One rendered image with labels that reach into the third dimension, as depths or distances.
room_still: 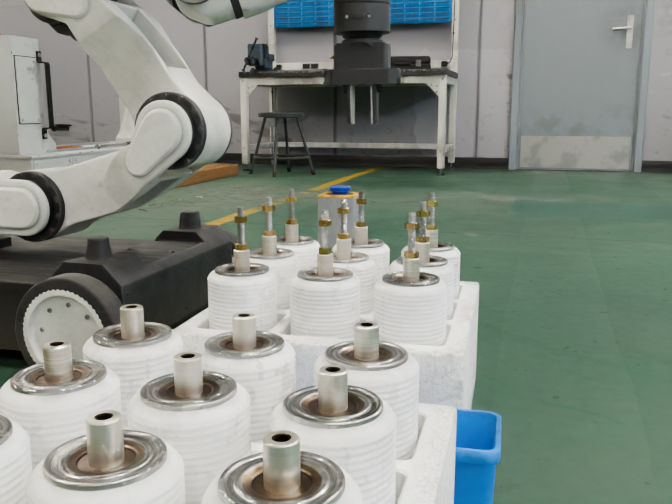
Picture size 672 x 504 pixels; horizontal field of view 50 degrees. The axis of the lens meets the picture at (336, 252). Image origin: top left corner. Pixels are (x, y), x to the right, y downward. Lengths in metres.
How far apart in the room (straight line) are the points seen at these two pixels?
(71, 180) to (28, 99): 2.18
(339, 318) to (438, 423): 0.29
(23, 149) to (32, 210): 2.14
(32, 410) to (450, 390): 0.50
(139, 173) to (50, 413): 0.82
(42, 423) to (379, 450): 0.26
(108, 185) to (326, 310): 0.66
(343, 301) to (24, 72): 2.89
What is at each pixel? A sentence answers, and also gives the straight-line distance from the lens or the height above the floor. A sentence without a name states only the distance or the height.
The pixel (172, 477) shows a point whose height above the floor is 0.25.
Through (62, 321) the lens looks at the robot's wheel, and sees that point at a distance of 1.30.
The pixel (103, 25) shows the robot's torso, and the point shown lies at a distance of 1.44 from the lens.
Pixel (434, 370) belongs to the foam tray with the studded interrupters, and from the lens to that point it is 0.90.
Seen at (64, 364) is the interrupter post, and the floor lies 0.27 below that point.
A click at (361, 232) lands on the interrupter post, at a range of 1.19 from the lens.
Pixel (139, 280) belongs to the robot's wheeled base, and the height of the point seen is 0.17.
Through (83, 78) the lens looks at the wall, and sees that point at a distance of 7.37.
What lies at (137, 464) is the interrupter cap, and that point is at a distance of 0.48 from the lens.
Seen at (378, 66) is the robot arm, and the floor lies 0.54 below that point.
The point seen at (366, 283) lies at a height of 0.22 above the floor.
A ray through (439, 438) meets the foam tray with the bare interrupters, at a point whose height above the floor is 0.18.
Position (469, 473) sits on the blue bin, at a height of 0.09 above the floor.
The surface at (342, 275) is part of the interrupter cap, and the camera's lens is 0.96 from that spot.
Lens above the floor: 0.47
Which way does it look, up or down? 11 degrees down
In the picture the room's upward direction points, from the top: straight up
